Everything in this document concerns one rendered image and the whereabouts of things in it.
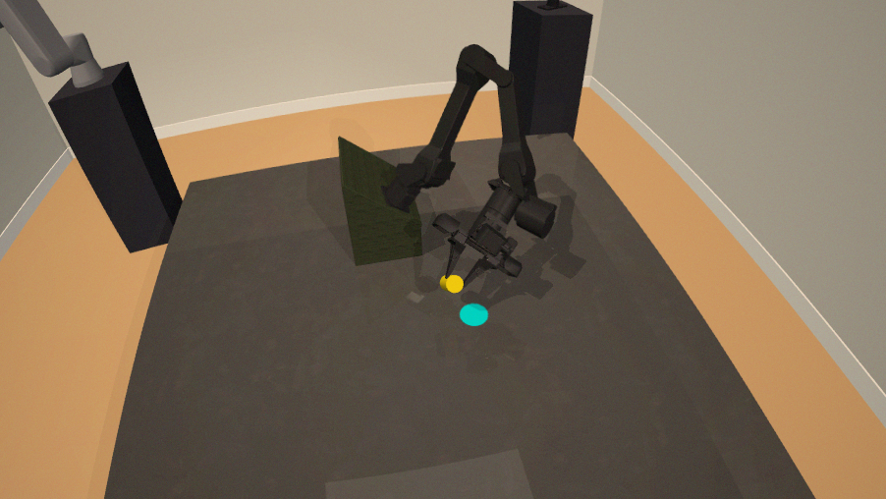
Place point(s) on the cyan circle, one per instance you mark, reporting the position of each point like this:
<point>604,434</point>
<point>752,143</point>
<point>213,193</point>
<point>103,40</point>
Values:
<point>473,315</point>

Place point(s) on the yellow cylinder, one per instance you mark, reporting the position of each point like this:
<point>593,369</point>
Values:
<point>453,284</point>

